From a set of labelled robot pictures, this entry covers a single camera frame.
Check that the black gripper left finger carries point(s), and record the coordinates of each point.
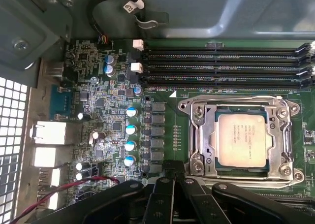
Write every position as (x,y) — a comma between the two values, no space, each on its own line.
(157,204)

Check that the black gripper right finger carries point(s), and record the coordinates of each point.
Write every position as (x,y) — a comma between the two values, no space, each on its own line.
(209,209)

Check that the metal CPU socket cover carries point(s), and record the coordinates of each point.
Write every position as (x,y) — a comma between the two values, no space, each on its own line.
(204,140)

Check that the silver CPU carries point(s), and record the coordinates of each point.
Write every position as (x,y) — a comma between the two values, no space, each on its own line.
(242,140)

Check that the CPU socket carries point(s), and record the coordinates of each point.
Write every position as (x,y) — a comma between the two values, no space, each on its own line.
(286,170)

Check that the black RAM slot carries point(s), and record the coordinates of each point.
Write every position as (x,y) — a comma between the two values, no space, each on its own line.
(302,210)
(295,199)
(221,82)
(221,47)
(221,58)
(221,70)

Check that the green motherboard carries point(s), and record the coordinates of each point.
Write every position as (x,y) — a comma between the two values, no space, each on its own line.
(169,115)

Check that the dark grey PC case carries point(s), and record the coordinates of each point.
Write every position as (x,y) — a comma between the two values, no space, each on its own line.
(197,9)

